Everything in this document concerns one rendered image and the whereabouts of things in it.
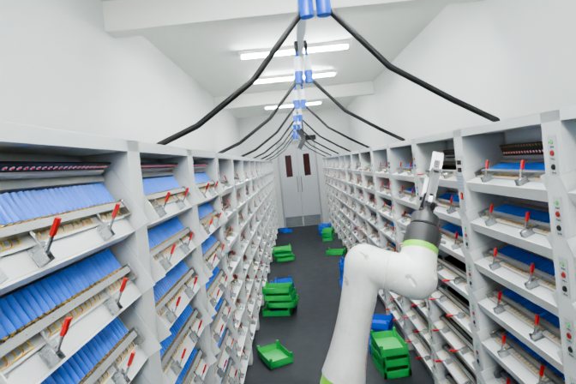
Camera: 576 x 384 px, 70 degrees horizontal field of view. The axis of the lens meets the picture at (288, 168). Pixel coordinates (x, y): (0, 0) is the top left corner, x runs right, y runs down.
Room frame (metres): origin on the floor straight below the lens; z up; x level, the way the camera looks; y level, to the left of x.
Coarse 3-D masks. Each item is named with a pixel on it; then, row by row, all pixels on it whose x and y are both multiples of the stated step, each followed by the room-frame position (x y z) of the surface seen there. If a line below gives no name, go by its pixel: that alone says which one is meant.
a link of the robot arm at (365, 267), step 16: (352, 256) 1.06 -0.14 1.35; (368, 256) 1.04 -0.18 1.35; (384, 256) 1.04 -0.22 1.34; (352, 272) 1.05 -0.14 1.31; (368, 272) 1.03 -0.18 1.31; (384, 272) 1.02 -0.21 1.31; (352, 288) 1.05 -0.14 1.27; (368, 288) 1.04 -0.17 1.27; (352, 304) 1.05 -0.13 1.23; (368, 304) 1.05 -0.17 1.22; (352, 320) 1.05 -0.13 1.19; (368, 320) 1.05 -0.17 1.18; (336, 336) 1.07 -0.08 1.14; (352, 336) 1.05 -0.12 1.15; (368, 336) 1.06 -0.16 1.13; (336, 352) 1.06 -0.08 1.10; (352, 352) 1.04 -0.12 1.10; (336, 368) 1.05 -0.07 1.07; (352, 368) 1.04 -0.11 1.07
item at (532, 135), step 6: (504, 132) 1.90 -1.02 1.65; (510, 132) 1.85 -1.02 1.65; (516, 132) 1.80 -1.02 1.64; (522, 132) 1.75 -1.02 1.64; (528, 132) 1.71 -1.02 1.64; (534, 132) 1.67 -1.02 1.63; (540, 132) 1.63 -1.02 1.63; (510, 138) 1.85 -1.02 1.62; (516, 138) 1.81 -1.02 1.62; (522, 138) 1.76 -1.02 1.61; (528, 138) 1.71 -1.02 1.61; (534, 138) 1.67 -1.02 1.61; (540, 138) 1.63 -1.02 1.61
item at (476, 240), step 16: (464, 144) 1.90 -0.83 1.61; (480, 144) 1.90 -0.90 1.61; (496, 144) 1.90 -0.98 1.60; (464, 160) 1.90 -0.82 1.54; (480, 160) 1.90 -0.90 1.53; (480, 192) 1.90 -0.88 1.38; (464, 240) 1.99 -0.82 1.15; (480, 240) 1.90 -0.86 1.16; (480, 288) 1.90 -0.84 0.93; (480, 320) 1.90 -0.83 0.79; (480, 352) 1.92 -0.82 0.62; (480, 368) 1.94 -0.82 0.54
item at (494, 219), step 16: (480, 208) 1.90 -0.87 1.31; (496, 208) 1.85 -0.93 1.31; (512, 208) 1.76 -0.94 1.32; (528, 208) 1.67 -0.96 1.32; (544, 208) 1.58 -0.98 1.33; (480, 224) 1.81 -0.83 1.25; (496, 224) 1.72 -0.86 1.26; (512, 224) 1.65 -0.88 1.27; (528, 224) 1.54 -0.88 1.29; (544, 224) 1.45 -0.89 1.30; (512, 240) 1.55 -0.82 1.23; (528, 240) 1.44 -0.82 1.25; (544, 240) 1.38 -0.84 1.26
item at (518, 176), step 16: (512, 144) 1.76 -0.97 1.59; (528, 144) 1.64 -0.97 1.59; (496, 160) 1.90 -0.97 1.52; (512, 160) 1.78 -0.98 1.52; (528, 160) 1.66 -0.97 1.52; (464, 176) 1.90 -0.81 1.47; (480, 176) 1.85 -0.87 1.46; (496, 176) 1.71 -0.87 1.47; (512, 176) 1.63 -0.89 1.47; (528, 176) 1.47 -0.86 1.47; (544, 176) 1.30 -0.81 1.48; (496, 192) 1.65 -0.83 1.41; (512, 192) 1.52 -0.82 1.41; (528, 192) 1.41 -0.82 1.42; (544, 192) 1.32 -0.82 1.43
